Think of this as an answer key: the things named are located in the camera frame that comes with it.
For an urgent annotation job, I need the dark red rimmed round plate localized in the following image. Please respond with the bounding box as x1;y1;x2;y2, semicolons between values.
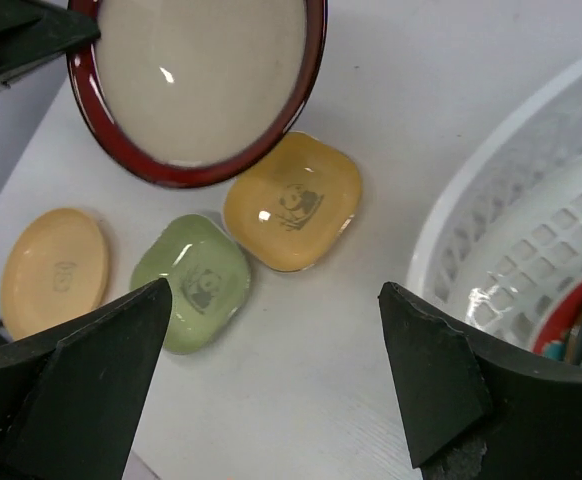
67;1;328;188

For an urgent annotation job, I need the red plate with teal flower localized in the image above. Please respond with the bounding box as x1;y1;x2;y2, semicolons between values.
530;280;582;354

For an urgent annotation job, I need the yellow round plate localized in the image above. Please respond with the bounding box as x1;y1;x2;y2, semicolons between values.
0;208;110;340

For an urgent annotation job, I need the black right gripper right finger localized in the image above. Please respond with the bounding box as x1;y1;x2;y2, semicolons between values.
378;282;582;479

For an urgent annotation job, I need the white plastic dish bin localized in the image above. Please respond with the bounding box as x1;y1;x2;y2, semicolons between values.
406;59;582;359

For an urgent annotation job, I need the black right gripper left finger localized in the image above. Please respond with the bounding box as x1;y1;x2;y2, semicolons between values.
0;279;172;479

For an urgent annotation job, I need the green square panda dish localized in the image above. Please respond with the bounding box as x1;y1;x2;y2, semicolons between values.
130;214;251;355

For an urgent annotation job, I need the yellow square panda dish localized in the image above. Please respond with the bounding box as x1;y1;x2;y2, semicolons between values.
222;132;362;273

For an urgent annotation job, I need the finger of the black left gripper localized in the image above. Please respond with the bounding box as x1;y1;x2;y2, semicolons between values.
0;1;100;90

